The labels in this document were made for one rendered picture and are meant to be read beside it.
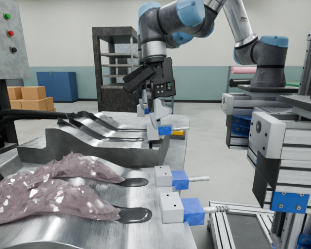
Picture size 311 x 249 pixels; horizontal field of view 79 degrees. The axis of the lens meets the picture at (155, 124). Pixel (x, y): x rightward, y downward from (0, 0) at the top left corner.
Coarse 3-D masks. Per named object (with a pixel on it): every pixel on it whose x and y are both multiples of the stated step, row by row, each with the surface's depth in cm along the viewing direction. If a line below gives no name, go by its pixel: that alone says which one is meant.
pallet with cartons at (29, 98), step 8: (8, 88) 451; (16, 88) 459; (24, 88) 457; (32, 88) 457; (40, 88) 474; (16, 96) 459; (24, 96) 462; (32, 96) 462; (40, 96) 474; (16, 104) 442; (24, 104) 443; (32, 104) 444; (40, 104) 455; (48, 104) 492
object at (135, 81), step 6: (150, 66) 57; (144, 72) 57; (150, 72) 57; (138, 78) 58; (144, 78) 57; (126, 84) 58; (132, 84) 58; (138, 84) 58; (126, 90) 59; (132, 90) 59
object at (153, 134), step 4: (148, 124) 59; (168, 124) 62; (148, 128) 59; (152, 128) 59; (160, 128) 59; (164, 128) 59; (168, 128) 58; (172, 128) 60; (176, 128) 59; (180, 128) 59; (184, 128) 59; (188, 128) 59; (148, 132) 59; (152, 132) 59; (156, 132) 59; (160, 132) 59; (164, 132) 59; (168, 132) 58; (172, 132) 61; (148, 136) 60; (152, 136) 59; (156, 136) 59; (160, 136) 62
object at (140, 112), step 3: (138, 105) 88; (144, 105) 88; (138, 108) 89; (144, 108) 88; (147, 108) 88; (138, 111) 89; (141, 111) 89; (144, 111) 89; (147, 111) 88; (138, 114) 89; (141, 114) 89; (144, 114) 89
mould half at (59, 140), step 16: (96, 112) 84; (48, 128) 61; (64, 128) 61; (96, 128) 70; (128, 128) 78; (144, 128) 77; (32, 144) 67; (48, 144) 63; (64, 144) 61; (80, 144) 60; (96, 144) 61; (112, 144) 61; (128, 144) 60; (144, 144) 59; (160, 144) 59; (32, 160) 66; (48, 160) 64; (112, 160) 59; (128, 160) 58; (144, 160) 57; (160, 160) 60
